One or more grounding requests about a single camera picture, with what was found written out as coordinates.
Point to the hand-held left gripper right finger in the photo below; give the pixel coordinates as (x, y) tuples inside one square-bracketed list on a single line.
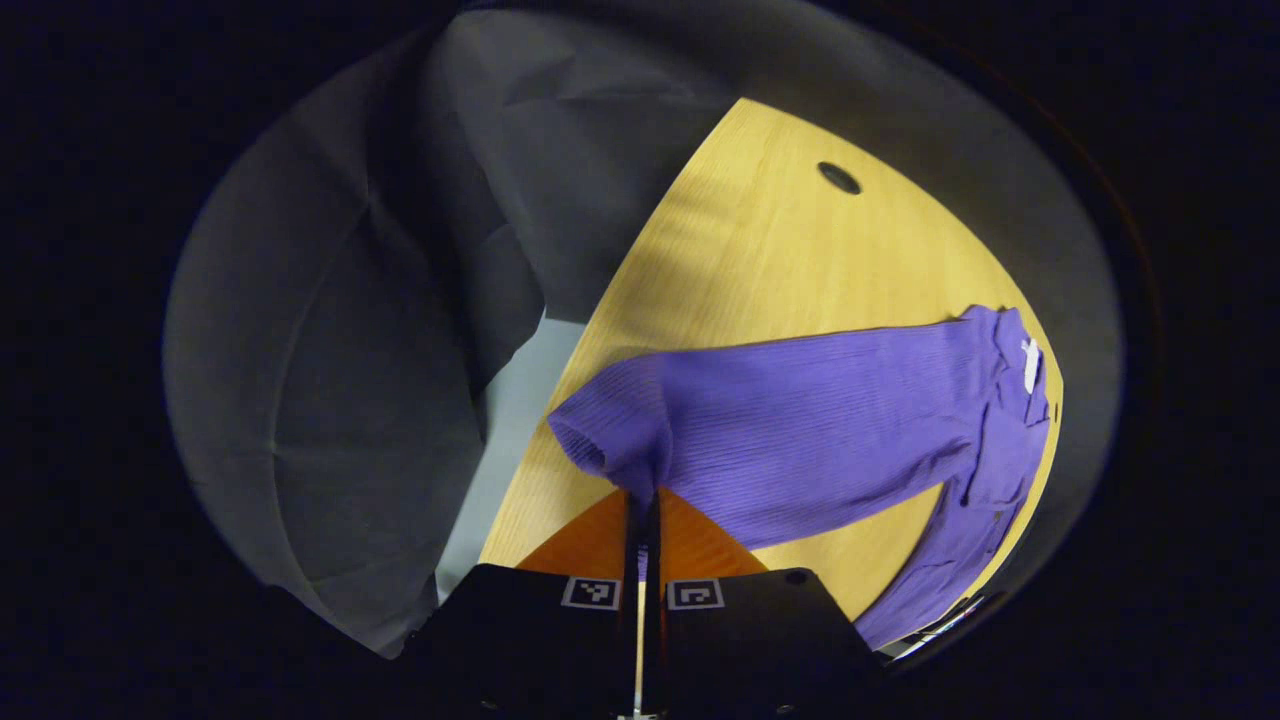
[(760, 650)]

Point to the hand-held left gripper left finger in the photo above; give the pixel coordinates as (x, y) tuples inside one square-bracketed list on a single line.
[(520, 650)]

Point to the purple knit cardigan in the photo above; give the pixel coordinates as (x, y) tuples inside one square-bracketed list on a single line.
[(800, 430)]

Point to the black backdrop cloth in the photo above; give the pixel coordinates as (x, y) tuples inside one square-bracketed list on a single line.
[(330, 400)]

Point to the black round table grommet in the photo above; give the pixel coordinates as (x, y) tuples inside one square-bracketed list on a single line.
[(838, 177)]

